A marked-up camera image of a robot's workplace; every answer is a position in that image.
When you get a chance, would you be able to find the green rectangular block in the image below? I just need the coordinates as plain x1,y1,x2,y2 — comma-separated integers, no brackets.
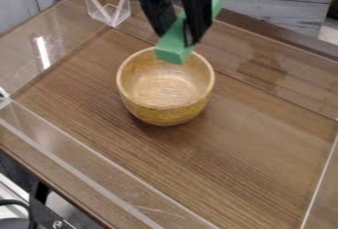
155,0,223,64

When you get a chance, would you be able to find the brown wooden bowl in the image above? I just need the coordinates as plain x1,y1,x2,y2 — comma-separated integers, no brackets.
116,47,215,126

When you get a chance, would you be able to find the clear acrylic tray wall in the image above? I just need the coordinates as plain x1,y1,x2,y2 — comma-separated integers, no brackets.
0,97,219,229

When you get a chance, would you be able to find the black table leg bracket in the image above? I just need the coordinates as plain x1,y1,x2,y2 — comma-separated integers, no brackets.
28,182,76,229

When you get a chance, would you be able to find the black cable under table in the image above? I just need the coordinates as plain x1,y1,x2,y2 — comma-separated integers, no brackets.
0,198,37,229

